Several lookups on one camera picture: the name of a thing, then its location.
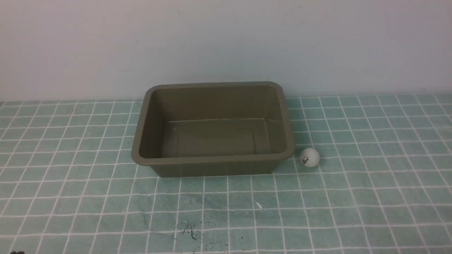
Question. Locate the white ping-pong ball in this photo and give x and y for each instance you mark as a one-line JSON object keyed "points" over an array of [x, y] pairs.
{"points": [[310, 157]]}

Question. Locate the green checkered tablecloth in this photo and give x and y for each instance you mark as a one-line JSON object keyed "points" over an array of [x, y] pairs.
{"points": [[383, 185]]}

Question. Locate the olive green plastic bin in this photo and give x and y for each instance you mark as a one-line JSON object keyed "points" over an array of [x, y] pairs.
{"points": [[213, 129]]}

